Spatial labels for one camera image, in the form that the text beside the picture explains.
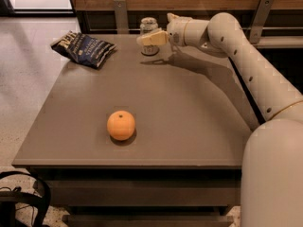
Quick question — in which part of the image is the metal wall bracket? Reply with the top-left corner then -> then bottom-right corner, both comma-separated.
114,0 -> 129,34
249,0 -> 275,44

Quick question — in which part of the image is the silver 7up soda can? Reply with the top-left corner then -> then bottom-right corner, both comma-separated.
140,17 -> 159,56

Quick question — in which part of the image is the grey drawer cabinet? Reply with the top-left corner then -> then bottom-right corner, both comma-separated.
13,35 -> 258,227

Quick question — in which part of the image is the right metal wall bracket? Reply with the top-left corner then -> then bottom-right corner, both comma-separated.
249,0 -> 275,44

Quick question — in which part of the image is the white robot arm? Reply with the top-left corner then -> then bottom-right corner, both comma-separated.
137,12 -> 303,227

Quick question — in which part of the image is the dark blue chip bag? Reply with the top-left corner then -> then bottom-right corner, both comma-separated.
50,31 -> 116,69

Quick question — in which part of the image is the orange fruit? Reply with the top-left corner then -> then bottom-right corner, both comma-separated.
107,111 -> 135,141

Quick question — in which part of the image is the left metal wall bracket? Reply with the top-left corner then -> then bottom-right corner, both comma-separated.
114,0 -> 129,34

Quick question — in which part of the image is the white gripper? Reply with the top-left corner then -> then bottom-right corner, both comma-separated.
136,12 -> 191,46

